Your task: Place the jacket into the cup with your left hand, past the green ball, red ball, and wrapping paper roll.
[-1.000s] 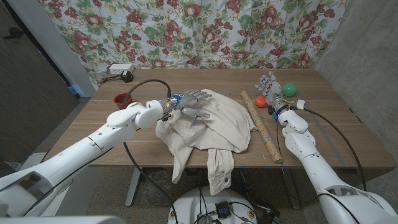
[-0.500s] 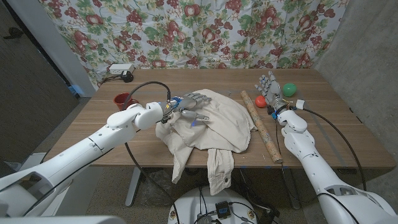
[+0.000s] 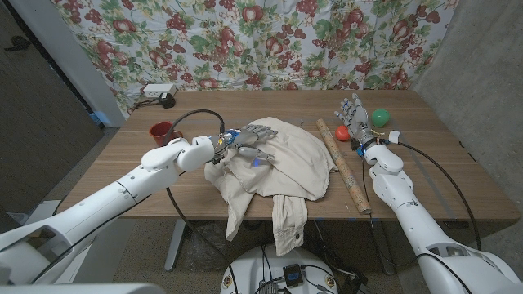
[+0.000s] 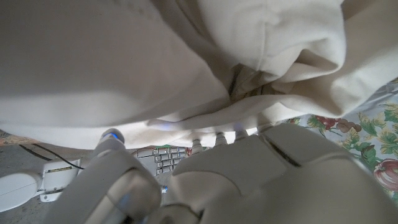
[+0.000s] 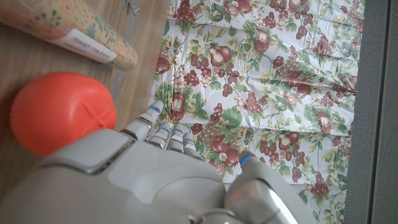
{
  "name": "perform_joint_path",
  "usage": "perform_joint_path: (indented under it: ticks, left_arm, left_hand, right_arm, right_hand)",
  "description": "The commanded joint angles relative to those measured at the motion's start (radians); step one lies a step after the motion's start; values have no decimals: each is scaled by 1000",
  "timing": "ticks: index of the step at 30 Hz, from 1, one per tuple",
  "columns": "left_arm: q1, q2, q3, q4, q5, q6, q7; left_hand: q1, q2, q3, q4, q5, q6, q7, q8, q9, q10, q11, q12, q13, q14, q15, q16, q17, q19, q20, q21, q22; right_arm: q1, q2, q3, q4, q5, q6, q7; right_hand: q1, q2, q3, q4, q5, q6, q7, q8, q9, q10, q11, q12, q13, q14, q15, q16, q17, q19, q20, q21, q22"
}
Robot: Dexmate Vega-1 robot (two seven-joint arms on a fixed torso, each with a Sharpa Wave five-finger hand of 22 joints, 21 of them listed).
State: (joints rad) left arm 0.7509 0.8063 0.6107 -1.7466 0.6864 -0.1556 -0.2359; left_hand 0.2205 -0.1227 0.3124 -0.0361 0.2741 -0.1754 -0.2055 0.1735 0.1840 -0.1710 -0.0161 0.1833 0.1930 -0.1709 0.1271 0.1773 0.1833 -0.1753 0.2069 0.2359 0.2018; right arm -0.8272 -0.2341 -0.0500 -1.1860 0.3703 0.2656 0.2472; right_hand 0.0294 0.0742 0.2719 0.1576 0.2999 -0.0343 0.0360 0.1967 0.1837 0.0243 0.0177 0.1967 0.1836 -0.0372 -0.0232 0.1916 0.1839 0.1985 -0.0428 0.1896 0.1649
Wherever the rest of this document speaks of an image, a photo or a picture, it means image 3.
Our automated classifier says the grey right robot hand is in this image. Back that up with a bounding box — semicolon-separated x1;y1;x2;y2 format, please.
333;92;378;150

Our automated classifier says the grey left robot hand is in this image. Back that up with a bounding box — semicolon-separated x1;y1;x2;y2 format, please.
210;123;279;165

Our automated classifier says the beige jacket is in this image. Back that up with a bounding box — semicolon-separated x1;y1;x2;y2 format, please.
203;116;339;257

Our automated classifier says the green ball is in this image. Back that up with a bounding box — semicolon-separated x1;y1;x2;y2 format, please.
371;108;391;128

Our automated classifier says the brown wrapping paper roll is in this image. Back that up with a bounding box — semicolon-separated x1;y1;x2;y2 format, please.
316;118;373;216

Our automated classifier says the red cup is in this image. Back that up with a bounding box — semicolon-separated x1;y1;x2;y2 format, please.
149;121;184;147

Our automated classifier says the black plug adapter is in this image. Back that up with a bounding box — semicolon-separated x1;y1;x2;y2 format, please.
158;92;177;109

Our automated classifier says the floral fruit print backdrop cloth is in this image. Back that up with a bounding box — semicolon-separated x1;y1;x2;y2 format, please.
51;0;458;118

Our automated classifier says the white power strip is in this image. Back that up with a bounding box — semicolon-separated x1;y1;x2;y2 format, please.
142;83;178;98

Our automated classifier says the crumpled clear plastic bag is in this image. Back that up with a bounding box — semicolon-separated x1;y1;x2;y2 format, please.
183;222;228;270

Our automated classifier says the white table leg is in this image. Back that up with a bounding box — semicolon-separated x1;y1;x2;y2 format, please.
163;219;188;272

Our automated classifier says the white robot torso base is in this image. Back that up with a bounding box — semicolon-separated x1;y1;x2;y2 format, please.
220;243;339;294

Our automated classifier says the grey table leg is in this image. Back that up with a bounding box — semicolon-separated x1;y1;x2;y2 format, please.
369;220;396;276

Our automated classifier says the small black box on torso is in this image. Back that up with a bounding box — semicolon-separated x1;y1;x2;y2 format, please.
283;263;305;288

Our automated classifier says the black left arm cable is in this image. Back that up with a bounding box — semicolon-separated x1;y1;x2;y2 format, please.
30;109;240;294

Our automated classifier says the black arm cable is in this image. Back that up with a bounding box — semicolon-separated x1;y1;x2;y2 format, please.
30;109;240;294
361;140;483;294

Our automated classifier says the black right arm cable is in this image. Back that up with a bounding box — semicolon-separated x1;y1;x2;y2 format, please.
361;140;483;294

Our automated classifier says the black door handle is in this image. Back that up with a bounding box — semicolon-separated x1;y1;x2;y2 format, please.
3;35;32;53

